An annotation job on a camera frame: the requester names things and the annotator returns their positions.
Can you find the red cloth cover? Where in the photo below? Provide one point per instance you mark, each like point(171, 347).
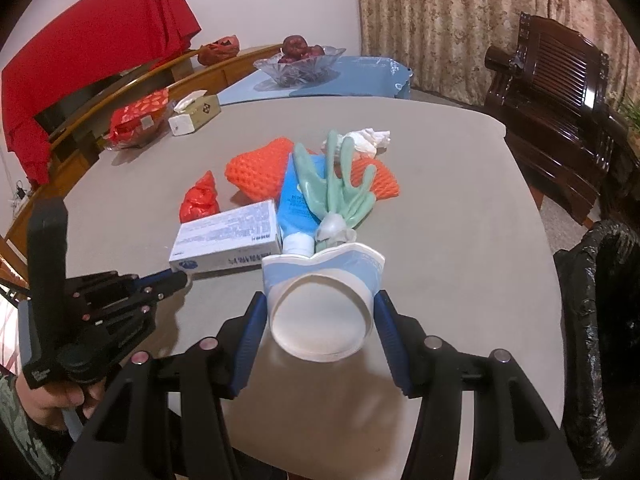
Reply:
point(90, 35)

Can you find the red patterned packet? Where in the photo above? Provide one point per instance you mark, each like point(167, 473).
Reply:
point(137, 115)

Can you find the wooden television cabinet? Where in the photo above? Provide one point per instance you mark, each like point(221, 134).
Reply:
point(235, 69)

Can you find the glass candy bowl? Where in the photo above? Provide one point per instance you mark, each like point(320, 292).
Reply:
point(125, 144)

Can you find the pile of red apples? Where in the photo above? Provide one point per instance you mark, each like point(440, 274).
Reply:
point(295, 47)

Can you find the black television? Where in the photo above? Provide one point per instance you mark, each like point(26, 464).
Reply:
point(80, 105)

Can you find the beige patterned curtain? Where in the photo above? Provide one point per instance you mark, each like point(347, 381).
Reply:
point(450, 25)

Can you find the tissue box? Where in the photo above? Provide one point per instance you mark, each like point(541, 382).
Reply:
point(197, 115)

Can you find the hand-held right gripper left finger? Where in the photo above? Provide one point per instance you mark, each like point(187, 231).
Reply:
point(247, 340)

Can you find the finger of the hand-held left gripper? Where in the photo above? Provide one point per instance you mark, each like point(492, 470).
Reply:
point(130, 320)
point(170, 280)

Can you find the glass fruit bowl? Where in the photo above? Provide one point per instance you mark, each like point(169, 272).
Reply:
point(300, 71)

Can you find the blue white paper cup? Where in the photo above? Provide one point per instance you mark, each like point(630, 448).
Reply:
point(320, 325)

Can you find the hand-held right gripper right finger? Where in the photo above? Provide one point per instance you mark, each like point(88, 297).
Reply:
point(392, 340)

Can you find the red bag on cabinet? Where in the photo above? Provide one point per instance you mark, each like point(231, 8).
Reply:
point(217, 50)

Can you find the person's left hand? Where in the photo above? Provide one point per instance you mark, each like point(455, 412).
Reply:
point(55, 405)

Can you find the dark wooden side table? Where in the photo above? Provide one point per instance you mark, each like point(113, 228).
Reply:
point(620, 185)

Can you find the black trash bin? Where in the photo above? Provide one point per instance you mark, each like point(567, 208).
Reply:
point(600, 310)

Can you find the potted green plant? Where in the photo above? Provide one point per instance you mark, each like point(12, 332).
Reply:
point(631, 112)

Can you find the person's left forearm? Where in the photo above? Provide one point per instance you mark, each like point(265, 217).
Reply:
point(20, 450)

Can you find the blue squeeze tube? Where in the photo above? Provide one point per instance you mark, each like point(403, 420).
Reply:
point(295, 210)

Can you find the white cardboard box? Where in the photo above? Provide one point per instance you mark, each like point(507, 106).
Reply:
point(225, 240)

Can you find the orange foam fruit net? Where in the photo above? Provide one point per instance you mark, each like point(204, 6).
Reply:
point(385, 182)
point(255, 172)

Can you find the white tissue wad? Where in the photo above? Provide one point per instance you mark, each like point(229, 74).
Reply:
point(367, 140)

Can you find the green rubber glove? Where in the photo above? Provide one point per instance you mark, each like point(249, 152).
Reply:
point(320, 190)

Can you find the dark wooden armchair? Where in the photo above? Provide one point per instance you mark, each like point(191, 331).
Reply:
point(550, 100)

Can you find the small red plastic bag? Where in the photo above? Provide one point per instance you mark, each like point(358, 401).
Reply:
point(200, 200)

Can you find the blue side table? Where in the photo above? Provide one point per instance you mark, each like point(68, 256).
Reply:
point(350, 80)

